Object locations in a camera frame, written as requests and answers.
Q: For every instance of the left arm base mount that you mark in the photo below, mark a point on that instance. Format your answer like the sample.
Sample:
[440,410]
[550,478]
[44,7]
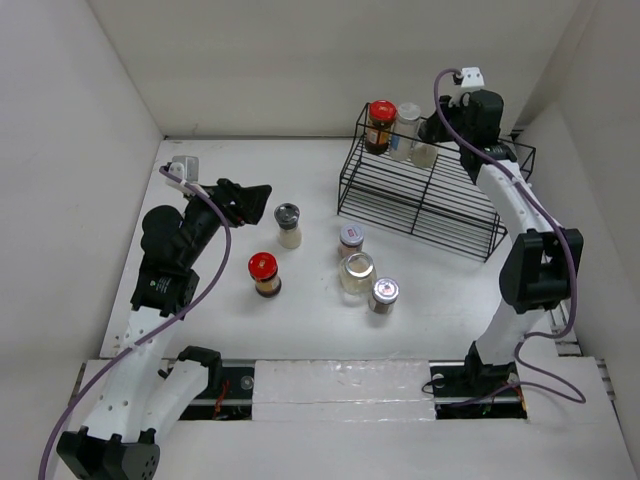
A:
[230,400]

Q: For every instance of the flat black lid grinder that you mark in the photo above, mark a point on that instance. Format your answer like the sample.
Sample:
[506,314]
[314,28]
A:
[287,216]

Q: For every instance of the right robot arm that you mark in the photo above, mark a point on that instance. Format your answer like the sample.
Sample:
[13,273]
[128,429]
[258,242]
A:
[541,268]

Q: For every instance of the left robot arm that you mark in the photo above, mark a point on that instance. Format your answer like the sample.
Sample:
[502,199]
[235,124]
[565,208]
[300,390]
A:
[138,406]

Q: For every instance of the open clear glass jar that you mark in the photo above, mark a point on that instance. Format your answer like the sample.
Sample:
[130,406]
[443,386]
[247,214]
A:
[357,273]

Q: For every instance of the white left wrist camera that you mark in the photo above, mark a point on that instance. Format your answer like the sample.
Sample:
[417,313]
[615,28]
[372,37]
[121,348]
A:
[183,169]

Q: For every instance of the silver lid white bottle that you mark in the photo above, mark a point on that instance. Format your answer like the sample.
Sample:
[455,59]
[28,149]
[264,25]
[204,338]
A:
[406,124]

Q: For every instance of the labelled lid pink jar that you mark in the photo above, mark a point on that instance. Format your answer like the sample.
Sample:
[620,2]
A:
[351,240]

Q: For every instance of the red lid sauce jar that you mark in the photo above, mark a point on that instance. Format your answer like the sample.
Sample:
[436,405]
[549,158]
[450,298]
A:
[380,120]
[263,269]

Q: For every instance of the black wire rack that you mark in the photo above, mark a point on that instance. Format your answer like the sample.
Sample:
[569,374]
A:
[438,205]

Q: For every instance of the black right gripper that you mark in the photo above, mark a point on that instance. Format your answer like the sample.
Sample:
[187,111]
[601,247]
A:
[448,105]

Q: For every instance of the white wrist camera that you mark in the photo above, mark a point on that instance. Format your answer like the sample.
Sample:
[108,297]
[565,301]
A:
[183,169]
[468,80]

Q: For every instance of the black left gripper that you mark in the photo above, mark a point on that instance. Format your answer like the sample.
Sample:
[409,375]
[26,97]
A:
[247,210]

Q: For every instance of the labelled lid brown jar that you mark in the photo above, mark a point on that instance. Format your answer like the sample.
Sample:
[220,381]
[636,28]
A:
[383,296]

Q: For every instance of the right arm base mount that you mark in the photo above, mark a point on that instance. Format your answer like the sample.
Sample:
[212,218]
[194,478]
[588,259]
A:
[457,396]

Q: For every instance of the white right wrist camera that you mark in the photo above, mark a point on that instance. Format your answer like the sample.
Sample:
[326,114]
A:
[468,80]

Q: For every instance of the black knob lid grinder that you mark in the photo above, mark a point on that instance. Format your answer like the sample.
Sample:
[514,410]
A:
[423,154]

